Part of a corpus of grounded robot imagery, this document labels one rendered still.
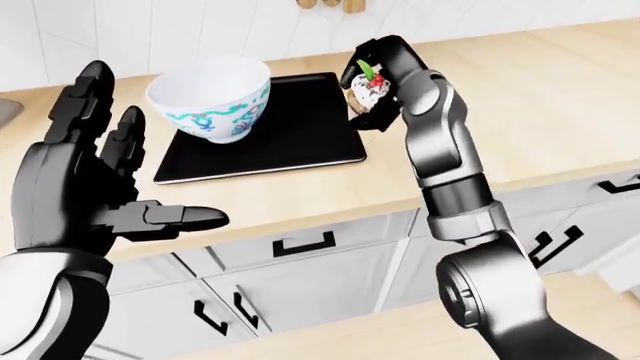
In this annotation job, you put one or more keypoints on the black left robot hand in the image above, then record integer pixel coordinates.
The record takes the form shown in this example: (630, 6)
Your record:
(55, 176)

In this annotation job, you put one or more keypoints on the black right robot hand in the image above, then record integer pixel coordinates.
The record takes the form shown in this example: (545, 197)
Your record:
(395, 60)

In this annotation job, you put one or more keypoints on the cream cupcake with cherry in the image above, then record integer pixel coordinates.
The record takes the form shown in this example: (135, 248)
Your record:
(369, 90)

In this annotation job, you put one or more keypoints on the white floral ceramic bowl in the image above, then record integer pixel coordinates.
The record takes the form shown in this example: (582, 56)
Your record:
(215, 99)

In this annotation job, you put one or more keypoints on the black rectangular tray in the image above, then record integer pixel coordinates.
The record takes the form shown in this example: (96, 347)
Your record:
(295, 138)

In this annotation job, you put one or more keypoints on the grey sink edge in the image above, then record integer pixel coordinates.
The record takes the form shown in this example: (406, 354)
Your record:
(7, 110)

